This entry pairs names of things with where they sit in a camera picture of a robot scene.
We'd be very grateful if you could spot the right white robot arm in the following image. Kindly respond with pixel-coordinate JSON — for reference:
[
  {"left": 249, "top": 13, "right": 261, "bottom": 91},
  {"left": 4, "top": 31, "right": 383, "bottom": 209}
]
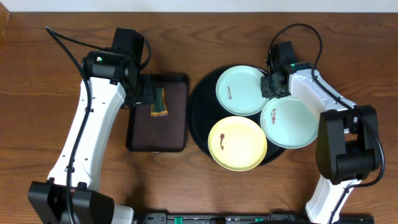
[{"left": 260, "top": 62, "right": 386, "bottom": 223}]

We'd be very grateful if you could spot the black rectangular water tray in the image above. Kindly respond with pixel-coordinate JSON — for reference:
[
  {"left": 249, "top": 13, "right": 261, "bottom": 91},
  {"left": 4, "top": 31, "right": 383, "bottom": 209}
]
[{"left": 126, "top": 73, "right": 189, "bottom": 152}]

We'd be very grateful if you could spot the yellow plate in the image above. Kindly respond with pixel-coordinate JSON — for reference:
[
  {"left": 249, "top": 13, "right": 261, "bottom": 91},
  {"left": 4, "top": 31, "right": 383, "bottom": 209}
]
[{"left": 208, "top": 116, "right": 267, "bottom": 172}]

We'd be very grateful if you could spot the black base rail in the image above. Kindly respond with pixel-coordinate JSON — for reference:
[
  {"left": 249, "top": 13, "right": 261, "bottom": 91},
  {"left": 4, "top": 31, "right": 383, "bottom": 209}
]
[{"left": 133, "top": 211, "right": 376, "bottom": 224}]

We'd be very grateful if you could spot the pale green plate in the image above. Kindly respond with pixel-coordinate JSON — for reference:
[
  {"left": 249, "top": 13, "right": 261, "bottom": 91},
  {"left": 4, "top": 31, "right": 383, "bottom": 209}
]
[
  {"left": 215, "top": 65, "right": 269, "bottom": 116},
  {"left": 260, "top": 96, "right": 318, "bottom": 149}
]

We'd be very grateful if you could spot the green and orange sponge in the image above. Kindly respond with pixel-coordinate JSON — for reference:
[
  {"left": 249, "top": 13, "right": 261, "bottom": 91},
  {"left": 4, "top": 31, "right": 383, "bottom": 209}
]
[{"left": 150, "top": 87, "right": 169, "bottom": 116}]

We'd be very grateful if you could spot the black round tray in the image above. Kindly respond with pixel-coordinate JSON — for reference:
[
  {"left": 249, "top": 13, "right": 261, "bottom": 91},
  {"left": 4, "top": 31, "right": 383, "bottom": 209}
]
[{"left": 186, "top": 64, "right": 287, "bottom": 167}]

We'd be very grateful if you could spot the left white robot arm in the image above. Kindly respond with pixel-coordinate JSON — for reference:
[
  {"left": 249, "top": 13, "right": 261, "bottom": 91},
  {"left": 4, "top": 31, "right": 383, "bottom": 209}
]
[{"left": 28, "top": 49, "right": 154, "bottom": 223}]

